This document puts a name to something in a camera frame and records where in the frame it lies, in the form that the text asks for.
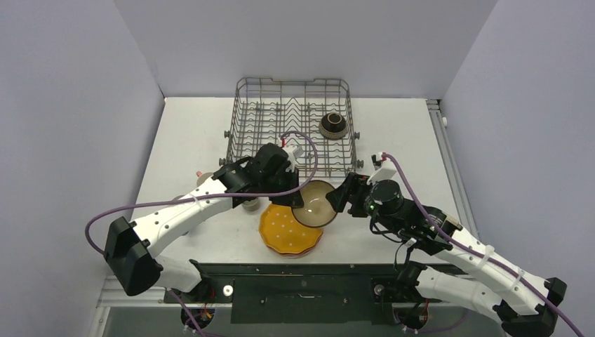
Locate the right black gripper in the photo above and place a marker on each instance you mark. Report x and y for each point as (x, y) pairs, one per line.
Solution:
(351, 192)

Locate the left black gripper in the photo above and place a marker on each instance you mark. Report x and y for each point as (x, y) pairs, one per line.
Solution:
(291, 199)

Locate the brown speckled cream bowl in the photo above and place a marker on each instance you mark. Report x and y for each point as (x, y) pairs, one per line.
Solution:
(317, 211)

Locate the dark patterned cream bowl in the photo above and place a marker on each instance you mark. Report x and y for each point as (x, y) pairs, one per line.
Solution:
(333, 126)

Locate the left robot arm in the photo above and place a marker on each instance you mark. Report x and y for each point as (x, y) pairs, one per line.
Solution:
(133, 247)

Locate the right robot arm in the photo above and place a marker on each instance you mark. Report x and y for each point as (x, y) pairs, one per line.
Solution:
(523, 304)

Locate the grey ceramic mug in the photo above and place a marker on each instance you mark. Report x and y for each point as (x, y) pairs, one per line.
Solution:
(251, 205)

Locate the pink plate under stack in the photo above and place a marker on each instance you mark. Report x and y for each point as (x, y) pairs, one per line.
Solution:
(293, 255)

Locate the yellow polka dot plate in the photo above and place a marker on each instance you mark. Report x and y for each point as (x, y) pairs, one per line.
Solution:
(280, 230)

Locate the pink cup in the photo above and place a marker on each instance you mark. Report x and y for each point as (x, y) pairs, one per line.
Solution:
(202, 177)

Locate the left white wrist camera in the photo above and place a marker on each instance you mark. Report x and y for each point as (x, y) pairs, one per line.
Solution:
(294, 152)

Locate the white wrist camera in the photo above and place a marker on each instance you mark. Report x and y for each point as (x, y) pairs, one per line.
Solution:
(294, 152)
(384, 168)

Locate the grey wire dish rack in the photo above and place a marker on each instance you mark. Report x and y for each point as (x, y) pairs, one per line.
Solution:
(265, 108)

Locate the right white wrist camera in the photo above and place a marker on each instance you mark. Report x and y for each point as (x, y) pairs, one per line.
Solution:
(384, 168)

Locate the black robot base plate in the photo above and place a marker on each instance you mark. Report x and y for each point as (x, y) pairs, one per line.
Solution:
(296, 293)

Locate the aluminium rail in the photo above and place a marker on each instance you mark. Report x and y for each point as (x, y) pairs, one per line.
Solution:
(440, 125)

